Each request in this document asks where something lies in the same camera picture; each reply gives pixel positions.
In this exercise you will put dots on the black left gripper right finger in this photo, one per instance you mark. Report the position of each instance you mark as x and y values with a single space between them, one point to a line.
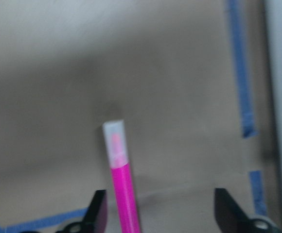
228 215

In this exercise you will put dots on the pink marker pen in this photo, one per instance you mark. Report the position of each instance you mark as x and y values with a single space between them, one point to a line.
115 140

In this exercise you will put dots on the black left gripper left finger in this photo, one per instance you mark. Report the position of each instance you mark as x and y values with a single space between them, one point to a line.
95 219

